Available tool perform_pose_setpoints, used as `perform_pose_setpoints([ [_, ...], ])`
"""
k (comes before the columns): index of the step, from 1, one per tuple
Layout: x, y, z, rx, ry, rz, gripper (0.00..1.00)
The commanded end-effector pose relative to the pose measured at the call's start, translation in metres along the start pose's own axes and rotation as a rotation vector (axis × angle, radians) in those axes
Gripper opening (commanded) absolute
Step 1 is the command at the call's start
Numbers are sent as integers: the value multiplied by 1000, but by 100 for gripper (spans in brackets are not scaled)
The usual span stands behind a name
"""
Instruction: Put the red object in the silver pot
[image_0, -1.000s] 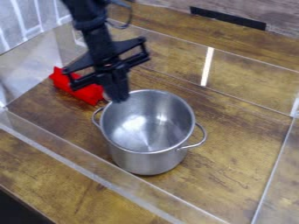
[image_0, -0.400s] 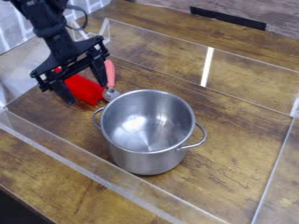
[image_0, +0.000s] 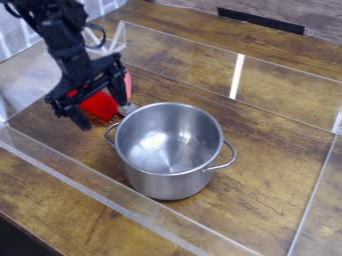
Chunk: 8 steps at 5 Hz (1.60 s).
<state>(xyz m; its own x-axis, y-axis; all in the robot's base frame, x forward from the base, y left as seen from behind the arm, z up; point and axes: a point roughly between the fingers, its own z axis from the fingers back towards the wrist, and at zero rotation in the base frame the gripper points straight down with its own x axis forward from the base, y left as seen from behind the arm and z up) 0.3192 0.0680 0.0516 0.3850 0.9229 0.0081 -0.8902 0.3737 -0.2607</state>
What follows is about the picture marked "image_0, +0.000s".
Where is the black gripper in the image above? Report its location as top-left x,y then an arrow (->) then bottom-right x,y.
44,46 -> 128,130

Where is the red rectangular block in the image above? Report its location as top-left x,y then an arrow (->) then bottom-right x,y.
76,91 -> 117,121

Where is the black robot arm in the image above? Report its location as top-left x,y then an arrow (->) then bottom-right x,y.
0,0 -> 131,130

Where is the silver steel pot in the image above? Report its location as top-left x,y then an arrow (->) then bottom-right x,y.
104,102 -> 235,201

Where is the black strip on table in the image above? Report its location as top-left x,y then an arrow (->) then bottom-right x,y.
216,7 -> 304,35

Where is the spatula with pink handle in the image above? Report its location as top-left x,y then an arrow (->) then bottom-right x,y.
117,72 -> 137,116

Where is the black cable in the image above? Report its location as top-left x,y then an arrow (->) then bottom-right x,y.
84,21 -> 108,51

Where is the clear acrylic enclosure wall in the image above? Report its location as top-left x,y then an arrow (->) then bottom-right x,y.
0,22 -> 342,256

